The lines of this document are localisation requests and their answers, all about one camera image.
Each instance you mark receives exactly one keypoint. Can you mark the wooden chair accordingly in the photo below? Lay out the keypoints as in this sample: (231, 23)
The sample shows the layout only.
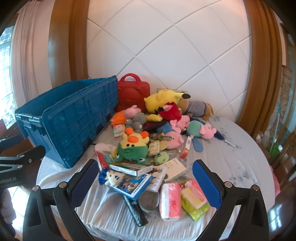
(285, 153)

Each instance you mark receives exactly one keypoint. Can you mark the pink tissue pack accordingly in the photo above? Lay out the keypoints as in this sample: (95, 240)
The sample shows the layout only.
(170, 201)

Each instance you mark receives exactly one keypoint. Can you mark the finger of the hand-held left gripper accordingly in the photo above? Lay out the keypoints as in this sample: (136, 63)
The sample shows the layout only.
(10, 140)
(30, 154)

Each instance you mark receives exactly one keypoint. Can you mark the white bear doll blue dress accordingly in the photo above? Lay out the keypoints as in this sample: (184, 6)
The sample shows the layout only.
(114, 177)

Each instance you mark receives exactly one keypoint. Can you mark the white curtain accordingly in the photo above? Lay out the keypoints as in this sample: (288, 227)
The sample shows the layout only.
(30, 51)

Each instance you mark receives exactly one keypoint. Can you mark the brown dog plush striped shirt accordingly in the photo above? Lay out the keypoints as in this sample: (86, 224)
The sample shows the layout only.
(196, 109)

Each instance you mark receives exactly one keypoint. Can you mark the pastel tissue box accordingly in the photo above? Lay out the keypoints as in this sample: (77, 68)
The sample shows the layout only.
(119, 131)

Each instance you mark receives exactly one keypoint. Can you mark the dark blue plush toy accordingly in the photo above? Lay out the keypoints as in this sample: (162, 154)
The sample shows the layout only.
(167, 128)

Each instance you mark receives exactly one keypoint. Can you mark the grey plush toy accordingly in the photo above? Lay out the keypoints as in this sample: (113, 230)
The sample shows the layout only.
(137, 121)

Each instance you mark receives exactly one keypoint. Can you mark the window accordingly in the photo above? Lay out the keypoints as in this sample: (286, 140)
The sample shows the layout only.
(5, 69)

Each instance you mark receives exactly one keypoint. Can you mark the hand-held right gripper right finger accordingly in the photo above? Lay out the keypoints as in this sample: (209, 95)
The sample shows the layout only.
(207, 185)

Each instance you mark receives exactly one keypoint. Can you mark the wooden door frame post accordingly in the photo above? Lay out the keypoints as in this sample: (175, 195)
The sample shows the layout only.
(67, 39)
(259, 69)

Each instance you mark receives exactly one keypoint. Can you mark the yellow chick plush green suit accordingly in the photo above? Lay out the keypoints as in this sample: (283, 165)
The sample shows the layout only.
(131, 148)

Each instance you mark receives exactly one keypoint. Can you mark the round pink plush toy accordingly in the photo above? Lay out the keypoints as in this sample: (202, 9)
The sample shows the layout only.
(174, 140)

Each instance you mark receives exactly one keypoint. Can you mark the green and red flat box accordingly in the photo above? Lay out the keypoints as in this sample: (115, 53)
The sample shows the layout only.
(129, 168)

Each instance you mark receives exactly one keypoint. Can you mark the yellow green wipes packet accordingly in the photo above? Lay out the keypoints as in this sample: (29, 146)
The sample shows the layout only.
(156, 147)

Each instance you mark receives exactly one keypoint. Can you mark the green and pink wipes pack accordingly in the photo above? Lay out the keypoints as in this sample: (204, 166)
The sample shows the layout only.
(194, 197)

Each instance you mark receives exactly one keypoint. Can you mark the red and white slim packet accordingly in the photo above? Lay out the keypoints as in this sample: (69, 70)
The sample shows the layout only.
(186, 147)

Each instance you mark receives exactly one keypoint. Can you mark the pink pig plush orange dress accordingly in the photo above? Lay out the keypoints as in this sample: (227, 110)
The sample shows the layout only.
(120, 117)

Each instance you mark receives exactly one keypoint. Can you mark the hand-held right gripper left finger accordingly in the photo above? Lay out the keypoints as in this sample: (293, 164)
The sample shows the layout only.
(84, 183)

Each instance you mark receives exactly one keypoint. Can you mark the white and green box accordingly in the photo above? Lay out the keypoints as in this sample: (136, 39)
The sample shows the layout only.
(174, 169)

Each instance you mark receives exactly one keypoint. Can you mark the red dressed plush toy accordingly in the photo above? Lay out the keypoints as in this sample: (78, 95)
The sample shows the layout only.
(170, 113)

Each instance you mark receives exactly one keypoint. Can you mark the small green monster plush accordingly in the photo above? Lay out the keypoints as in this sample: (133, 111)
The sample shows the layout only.
(160, 158)

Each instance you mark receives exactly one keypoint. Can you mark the pink cushion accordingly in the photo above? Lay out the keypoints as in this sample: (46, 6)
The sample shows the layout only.
(276, 180)

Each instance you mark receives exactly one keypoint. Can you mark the red and white long box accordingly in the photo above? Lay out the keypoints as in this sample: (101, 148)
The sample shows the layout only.
(104, 160)

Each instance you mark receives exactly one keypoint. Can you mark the red plastic carry case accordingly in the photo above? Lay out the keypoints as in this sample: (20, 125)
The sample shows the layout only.
(133, 95)

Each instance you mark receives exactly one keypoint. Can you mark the cloth-covered round desktop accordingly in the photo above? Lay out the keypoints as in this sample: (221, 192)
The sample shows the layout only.
(231, 160)

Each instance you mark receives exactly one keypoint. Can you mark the white cartoon print box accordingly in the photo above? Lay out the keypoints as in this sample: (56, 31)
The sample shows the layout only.
(157, 180)

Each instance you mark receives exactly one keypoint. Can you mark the yellow mouse plush toy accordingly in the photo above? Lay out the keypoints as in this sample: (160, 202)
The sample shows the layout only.
(159, 99)

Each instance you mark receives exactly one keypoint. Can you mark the teal and pink plush toy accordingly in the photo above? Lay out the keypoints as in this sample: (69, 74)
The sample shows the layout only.
(196, 129)

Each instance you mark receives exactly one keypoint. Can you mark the pink pig plush toy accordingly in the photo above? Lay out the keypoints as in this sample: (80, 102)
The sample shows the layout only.
(182, 122)

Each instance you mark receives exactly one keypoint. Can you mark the blue plastic crate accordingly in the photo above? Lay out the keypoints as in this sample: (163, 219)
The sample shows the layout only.
(69, 120)

